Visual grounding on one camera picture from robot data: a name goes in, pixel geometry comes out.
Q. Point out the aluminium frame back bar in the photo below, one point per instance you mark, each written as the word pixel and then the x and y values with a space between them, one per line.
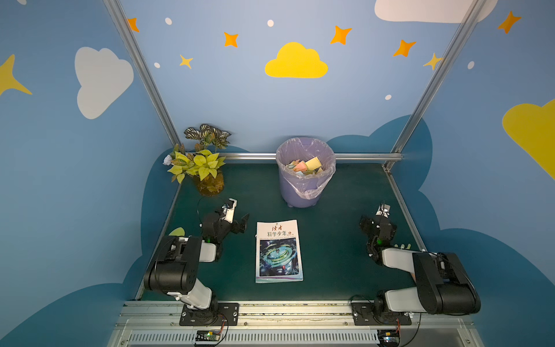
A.
pixel 365 157

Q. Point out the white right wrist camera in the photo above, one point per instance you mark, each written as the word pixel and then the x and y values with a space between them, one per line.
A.
pixel 383 210

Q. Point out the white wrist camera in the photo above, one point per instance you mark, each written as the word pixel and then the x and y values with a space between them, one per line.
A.
pixel 230 208
pixel 383 210

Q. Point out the science magazine book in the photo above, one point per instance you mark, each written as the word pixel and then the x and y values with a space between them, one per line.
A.
pixel 278 254

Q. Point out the right green circuit board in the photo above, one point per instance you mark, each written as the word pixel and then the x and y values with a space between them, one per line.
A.
pixel 389 338

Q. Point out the left green circuit board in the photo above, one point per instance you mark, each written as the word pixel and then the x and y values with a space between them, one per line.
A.
pixel 207 337

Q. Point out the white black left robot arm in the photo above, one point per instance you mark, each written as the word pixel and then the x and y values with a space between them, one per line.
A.
pixel 174 268

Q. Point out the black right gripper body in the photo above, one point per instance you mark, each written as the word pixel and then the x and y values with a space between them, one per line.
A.
pixel 381 221

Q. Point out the green hand rake wooden handle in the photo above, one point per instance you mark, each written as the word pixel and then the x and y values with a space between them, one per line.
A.
pixel 403 246

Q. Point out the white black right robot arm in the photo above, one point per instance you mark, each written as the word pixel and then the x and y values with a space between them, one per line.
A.
pixel 442 286

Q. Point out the aluminium frame post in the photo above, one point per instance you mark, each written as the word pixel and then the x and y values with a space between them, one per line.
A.
pixel 461 36
pixel 119 18

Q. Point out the discarded sticky notes pile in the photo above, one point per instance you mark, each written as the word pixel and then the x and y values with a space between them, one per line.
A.
pixel 309 167

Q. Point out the green trowel wooden handle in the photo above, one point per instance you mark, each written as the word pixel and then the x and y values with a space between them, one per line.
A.
pixel 178 232

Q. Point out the aluminium frame right post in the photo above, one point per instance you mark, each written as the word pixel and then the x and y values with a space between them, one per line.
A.
pixel 461 36

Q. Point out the potted green plant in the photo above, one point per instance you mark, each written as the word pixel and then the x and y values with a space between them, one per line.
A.
pixel 203 164

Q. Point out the purple trash bin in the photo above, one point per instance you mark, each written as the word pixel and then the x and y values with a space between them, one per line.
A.
pixel 299 191

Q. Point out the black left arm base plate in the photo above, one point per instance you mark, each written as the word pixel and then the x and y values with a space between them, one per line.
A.
pixel 215 315

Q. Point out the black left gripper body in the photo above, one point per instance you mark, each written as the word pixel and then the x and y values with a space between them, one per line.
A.
pixel 232 223

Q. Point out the translucent bin liner bag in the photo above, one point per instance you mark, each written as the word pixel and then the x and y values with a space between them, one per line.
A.
pixel 303 178

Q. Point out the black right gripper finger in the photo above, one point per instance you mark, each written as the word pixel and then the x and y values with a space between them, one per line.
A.
pixel 383 209
pixel 366 224

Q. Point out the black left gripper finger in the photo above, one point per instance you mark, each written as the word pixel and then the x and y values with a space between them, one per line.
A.
pixel 239 227
pixel 228 211

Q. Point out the aluminium frame left post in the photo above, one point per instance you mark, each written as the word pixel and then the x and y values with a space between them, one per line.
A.
pixel 119 18

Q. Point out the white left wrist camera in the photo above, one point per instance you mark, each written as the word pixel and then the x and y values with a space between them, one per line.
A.
pixel 230 208

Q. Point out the green circuit board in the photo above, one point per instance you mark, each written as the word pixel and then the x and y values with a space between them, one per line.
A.
pixel 207 337
pixel 389 338

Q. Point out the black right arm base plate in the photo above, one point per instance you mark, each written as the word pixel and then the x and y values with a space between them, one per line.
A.
pixel 364 313

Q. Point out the aluminium front rail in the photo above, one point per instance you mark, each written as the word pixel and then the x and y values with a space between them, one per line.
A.
pixel 294 323

